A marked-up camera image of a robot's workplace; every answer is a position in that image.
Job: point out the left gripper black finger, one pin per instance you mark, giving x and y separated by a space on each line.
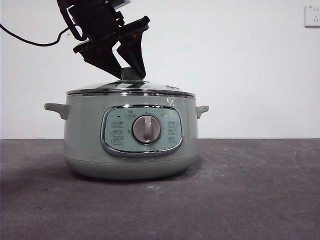
103 63
134 55

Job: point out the glass lid with green knob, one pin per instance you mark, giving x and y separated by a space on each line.
127 74

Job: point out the pale green electric pot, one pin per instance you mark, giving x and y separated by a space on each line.
82 137

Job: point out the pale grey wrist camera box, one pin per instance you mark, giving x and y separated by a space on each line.
122 3

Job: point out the white wall socket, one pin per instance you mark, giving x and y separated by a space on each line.
313 16

